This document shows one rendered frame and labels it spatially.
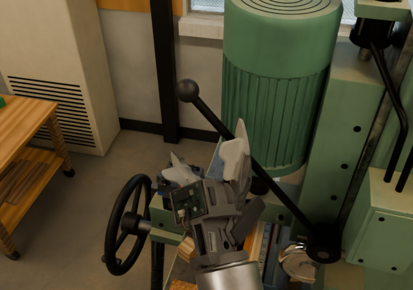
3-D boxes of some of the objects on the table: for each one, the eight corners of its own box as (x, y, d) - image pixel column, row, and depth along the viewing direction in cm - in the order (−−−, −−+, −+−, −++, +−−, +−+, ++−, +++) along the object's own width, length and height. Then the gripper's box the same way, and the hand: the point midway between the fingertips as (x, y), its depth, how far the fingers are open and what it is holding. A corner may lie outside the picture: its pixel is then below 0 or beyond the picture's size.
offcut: (199, 252, 93) (199, 242, 90) (189, 263, 91) (188, 255, 88) (188, 244, 95) (187, 235, 92) (177, 255, 92) (177, 247, 90)
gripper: (261, 256, 45) (225, 104, 52) (153, 279, 57) (134, 152, 63) (297, 248, 52) (260, 113, 58) (193, 270, 63) (172, 156, 70)
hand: (206, 135), depth 63 cm, fingers open, 14 cm apart
